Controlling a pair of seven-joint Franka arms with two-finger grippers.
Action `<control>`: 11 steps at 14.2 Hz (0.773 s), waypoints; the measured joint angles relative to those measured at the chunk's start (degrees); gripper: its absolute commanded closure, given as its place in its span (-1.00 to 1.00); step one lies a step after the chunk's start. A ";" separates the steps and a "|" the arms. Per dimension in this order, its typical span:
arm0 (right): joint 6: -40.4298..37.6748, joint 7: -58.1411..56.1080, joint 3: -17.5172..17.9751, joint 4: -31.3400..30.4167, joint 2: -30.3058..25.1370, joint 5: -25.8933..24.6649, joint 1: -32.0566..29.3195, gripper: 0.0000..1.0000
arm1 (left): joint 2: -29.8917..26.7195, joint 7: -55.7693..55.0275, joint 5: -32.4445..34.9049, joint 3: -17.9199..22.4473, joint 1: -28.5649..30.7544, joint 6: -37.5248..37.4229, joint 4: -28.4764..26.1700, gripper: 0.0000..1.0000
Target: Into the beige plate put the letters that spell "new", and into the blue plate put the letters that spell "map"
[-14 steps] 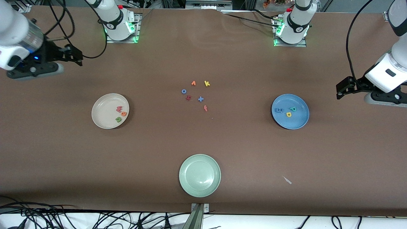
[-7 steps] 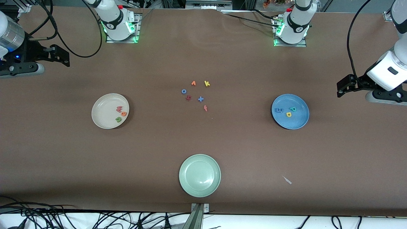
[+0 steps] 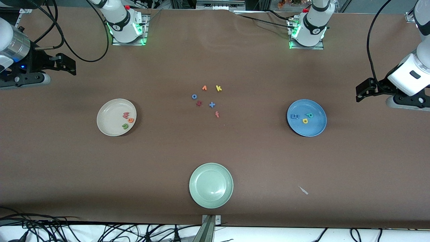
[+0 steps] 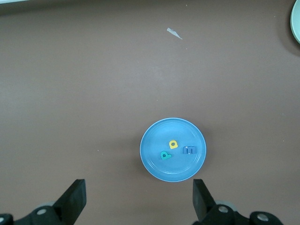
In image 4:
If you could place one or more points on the brown table cover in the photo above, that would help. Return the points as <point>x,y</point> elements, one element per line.
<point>93,82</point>

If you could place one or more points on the pale green plate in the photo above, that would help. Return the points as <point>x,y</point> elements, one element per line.
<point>297,21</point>

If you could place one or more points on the blue plate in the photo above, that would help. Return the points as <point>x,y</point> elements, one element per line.
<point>164,131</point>

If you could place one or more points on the white tape scrap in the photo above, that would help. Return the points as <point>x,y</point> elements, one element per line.
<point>174,32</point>

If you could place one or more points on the blue foam letter m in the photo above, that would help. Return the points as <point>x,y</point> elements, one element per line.
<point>192,150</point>

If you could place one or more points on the teal foam letter p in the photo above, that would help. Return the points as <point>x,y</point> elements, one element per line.
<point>167,156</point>

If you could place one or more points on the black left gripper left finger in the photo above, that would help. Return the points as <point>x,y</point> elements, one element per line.
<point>70,206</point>

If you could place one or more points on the yellow foam letter a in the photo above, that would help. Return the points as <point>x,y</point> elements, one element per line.
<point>173,147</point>

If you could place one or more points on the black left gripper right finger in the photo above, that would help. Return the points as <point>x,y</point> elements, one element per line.
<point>206,208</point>

